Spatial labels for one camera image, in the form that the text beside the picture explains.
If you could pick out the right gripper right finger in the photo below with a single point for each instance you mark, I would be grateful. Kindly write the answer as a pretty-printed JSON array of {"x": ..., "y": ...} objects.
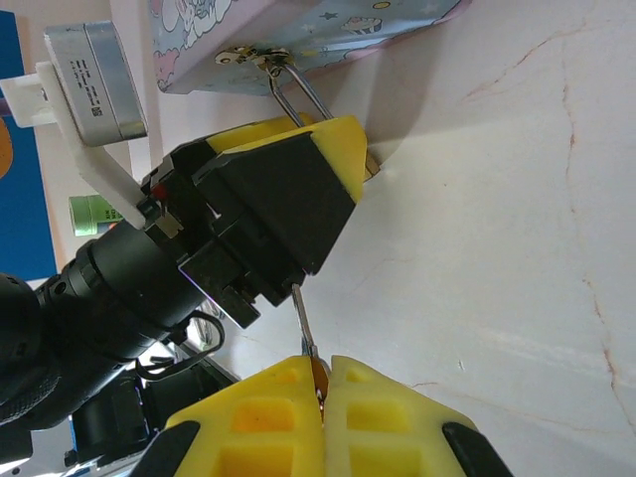
[{"x": 397, "y": 427}]

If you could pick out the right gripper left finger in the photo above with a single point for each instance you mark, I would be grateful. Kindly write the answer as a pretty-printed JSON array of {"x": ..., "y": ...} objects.
[{"x": 248, "y": 427}]

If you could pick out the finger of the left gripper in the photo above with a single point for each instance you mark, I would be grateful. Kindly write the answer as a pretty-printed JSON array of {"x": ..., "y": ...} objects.
[
  {"x": 258, "y": 133},
  {"x": 288, "y": 199}
]

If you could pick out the small brass padlock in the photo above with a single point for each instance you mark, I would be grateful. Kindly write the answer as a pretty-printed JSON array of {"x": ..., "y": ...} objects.
[{"x": 308, "y": 93}]

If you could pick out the small metal key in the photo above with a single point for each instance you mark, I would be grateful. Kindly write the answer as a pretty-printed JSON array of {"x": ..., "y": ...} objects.
[{"x": 304, "y": 323}]

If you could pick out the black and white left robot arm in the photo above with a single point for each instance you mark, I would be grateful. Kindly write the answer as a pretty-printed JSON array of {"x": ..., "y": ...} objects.
[{"x": 30, "y": 348}]

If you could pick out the cartoon print tin box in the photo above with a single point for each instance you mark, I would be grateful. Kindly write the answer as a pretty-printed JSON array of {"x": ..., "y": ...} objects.
[{"x": 248, "y": 45}]

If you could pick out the green cylindrical container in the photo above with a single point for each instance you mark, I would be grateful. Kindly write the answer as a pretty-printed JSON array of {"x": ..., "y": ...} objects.
[{"x": 92, "y": 216}]

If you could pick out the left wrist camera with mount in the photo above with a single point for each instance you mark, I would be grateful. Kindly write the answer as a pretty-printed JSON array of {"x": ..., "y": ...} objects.
[{"x": 94, "y": 84}]

